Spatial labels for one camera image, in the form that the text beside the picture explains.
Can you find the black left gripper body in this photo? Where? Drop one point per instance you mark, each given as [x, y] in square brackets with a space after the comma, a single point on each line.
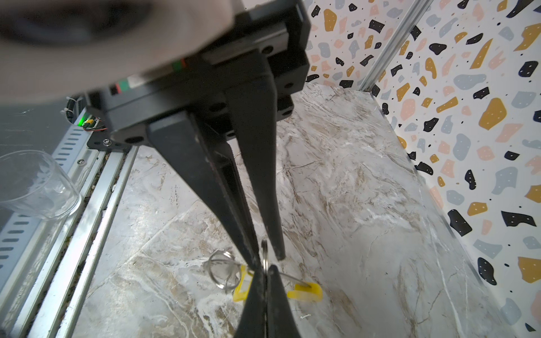
[271, 36]

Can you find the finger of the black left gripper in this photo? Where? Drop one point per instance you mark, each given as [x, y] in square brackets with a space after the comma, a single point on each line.
[253, 108]
[204, 160]

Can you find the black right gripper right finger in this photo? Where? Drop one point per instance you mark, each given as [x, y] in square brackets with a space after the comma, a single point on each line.
[280, 320]

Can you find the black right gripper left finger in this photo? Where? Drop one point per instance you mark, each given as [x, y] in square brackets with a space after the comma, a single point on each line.
[253, 319]

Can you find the yellow capped key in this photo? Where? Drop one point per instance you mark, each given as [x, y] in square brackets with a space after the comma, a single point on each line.
[301, 291]

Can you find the metal keyring with keys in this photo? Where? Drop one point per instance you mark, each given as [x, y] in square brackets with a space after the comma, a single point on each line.
[231, 276]

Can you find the clear glass bowl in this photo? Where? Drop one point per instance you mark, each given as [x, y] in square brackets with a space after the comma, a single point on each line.
[33, 184]

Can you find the aluminium corner post right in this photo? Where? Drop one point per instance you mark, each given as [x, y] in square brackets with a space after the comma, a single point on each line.
[411, 18]

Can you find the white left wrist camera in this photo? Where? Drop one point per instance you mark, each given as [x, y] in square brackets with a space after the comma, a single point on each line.
[50, 49]

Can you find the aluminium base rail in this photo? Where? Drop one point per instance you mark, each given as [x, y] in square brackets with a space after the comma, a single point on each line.
[47, 266]

